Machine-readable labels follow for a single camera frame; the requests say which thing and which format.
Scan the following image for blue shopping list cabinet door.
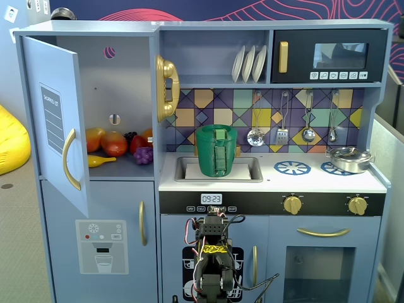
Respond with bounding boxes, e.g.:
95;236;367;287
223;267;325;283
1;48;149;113
21;35;92;219

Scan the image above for blue dishwasher sticker cabinet door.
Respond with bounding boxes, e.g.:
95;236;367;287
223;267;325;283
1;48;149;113
160;214;269;303

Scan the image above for blue water dispenser freezer door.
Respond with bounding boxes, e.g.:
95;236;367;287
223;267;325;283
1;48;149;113
40;179;158;303

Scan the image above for blue oven door with window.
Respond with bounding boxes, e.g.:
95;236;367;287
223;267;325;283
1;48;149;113
268;216;381;303

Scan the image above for black toy microwave door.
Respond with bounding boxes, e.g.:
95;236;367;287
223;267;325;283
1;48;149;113
271;29;388;85

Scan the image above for green plastic pitcher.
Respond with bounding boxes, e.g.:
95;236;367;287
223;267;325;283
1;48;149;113
194;124;239;177

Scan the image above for gold stove knob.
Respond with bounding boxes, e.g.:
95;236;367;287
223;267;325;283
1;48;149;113
348;196;369;217
283;195;303;215

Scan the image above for metal slotted spoon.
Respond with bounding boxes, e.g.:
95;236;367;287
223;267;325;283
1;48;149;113
247;91;266;148

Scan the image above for purple toy grapes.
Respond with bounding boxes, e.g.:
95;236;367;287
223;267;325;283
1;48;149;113
133;146;154;165

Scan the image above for metal slotted spatula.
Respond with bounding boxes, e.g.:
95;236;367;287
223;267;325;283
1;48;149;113
275;90;290;146

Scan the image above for blue toy kitchen unit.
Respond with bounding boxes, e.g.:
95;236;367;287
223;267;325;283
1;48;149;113
11;19;395;303

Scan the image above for red toy strawberry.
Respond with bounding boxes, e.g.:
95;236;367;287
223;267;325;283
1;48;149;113
129;134;149;155

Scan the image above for metal ladle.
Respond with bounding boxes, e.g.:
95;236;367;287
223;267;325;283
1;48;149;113
301;90;316;143

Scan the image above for orange red toy mango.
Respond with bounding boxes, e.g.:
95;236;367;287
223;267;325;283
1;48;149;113
85;127;107;153
100;131;129;157

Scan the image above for yellow toy banana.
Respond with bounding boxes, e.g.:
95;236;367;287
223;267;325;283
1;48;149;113
87;154;117;168

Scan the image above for metal serving spoon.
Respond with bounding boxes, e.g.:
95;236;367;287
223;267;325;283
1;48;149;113
327;90;341;143

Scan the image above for steel pot with lid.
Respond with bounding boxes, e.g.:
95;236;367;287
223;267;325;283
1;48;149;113
325;146;376;174

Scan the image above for white toy plate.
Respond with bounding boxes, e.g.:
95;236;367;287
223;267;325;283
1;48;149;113
242;45;256;83
232;45;246;83
251;45;268;83

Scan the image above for gold toy telephone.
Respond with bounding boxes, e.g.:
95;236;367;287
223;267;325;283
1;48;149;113
155;54;181;123

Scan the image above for grey desk divider panel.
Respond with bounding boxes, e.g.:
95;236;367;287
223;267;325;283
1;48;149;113
369;112;404;285

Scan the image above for black monitor back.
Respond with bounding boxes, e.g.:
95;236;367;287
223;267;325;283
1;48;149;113
386;66;404;127

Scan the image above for yellow beanbag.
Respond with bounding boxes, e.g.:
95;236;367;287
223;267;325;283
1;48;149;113
0;104;32;176

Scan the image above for round metal object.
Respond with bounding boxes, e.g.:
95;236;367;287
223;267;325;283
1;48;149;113
50;8;78;21

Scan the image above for white sign card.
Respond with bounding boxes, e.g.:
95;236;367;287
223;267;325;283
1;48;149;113
3;4;19;23

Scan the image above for black plug cable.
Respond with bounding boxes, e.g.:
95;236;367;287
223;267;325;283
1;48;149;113
220;213;280;303

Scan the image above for red white servo wire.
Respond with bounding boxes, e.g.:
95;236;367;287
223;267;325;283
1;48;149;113
184;217;203;246
191;246;206;293

